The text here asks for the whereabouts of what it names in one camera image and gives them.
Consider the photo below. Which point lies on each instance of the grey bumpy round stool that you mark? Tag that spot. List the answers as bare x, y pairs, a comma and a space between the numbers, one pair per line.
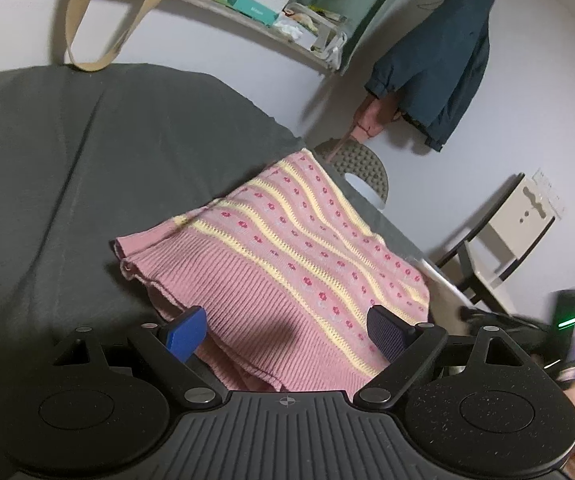
360, 167

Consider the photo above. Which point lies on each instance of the pink striped folded sweater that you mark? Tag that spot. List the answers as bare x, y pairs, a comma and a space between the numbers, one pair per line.
286, 271

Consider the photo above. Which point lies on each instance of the pink hanging garment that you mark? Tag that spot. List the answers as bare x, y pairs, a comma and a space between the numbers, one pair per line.
373, 115

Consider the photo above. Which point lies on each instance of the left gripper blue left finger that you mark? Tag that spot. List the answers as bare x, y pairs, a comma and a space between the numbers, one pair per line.
183, 335

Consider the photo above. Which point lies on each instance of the cream and black wooden chair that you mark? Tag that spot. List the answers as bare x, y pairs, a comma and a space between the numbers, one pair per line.
505, 236

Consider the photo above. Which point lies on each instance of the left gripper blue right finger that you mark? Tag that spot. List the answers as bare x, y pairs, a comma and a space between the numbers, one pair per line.
397, 339

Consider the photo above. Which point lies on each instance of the dark grey bed sheet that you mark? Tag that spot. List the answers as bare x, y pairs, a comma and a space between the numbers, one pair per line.
85, 158

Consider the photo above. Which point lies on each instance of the dark teal hanging jacket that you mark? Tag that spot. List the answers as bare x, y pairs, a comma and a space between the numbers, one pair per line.
437, 68

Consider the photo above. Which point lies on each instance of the white wall socket strip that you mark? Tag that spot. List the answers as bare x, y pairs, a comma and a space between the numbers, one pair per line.
548, 190

